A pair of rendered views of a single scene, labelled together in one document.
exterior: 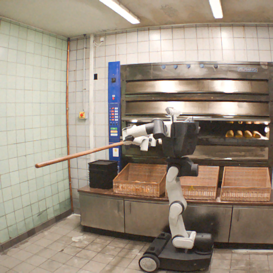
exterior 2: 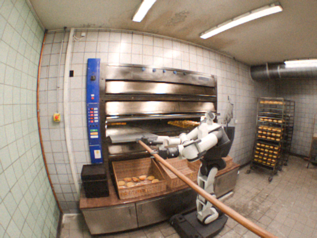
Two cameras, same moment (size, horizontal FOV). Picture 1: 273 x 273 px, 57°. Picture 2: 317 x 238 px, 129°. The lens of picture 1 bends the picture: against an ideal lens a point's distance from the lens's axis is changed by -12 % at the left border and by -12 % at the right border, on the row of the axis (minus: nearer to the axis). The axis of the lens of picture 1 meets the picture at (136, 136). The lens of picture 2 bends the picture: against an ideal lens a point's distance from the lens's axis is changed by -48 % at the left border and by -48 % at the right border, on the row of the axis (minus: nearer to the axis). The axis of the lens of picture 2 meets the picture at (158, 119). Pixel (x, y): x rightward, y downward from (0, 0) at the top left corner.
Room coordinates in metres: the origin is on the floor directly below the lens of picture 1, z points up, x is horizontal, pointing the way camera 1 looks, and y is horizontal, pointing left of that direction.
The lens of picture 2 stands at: (1.98, 0.85, 1.59)
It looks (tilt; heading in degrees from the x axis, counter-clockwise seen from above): 6 degrees down; 315
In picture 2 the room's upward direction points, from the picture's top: straight up
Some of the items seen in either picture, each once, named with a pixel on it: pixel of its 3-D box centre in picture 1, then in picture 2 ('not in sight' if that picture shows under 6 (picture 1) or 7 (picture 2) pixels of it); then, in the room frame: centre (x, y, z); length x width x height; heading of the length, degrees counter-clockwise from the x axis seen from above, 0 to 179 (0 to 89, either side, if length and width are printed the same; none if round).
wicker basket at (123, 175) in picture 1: (142, 178); (137, 176); (3.26, -0.07, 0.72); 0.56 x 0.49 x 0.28; 68
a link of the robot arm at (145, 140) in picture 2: not in sight; (147, 141); (3.08, -0.09, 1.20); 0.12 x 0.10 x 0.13; 34
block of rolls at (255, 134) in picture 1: (243, 133); (185, 123); (3.51, -1.41, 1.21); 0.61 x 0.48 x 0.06; 159
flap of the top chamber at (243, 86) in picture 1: (196, 85); (170, 88); (3.30, -0.71, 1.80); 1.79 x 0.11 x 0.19; 69
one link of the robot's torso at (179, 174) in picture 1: (176, 169); (208, 168); (2.49, -0.35, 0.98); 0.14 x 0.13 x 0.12; 159
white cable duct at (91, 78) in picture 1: (91, 115); (66, 117); (3.77, 0.60, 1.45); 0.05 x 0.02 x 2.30; 69
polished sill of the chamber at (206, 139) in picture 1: (197, 139); (169, 132); (3.32, -0.72, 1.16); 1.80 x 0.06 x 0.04; 69
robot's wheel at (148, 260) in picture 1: (149, 263); not in sight; (2.30, -0.10, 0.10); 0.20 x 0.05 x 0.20; 69
